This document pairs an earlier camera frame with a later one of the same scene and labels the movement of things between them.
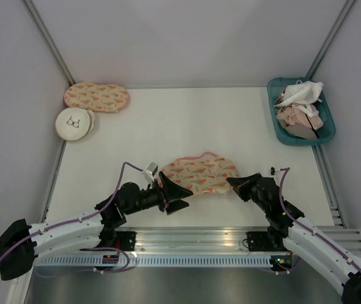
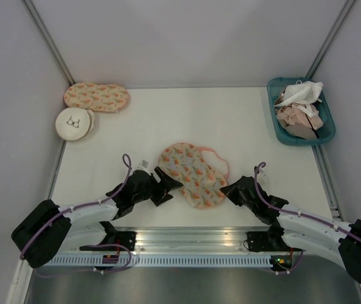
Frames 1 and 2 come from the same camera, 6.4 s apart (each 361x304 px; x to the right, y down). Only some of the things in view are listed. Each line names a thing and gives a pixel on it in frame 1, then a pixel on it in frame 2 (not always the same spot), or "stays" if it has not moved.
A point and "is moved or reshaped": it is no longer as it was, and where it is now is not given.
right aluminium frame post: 345,11 stays
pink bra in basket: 293,116 stays
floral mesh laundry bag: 207,173 is moved or reshaped
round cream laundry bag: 75,123 stays
